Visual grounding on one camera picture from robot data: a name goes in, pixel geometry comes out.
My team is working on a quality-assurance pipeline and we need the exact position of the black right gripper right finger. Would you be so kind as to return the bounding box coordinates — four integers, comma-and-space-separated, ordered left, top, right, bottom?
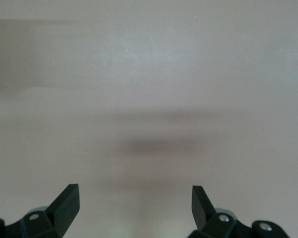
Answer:
188, 185, 293, 238

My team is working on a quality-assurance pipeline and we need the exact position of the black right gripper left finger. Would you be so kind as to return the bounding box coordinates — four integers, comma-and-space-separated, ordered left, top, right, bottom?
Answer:
3, 183, 80, 238

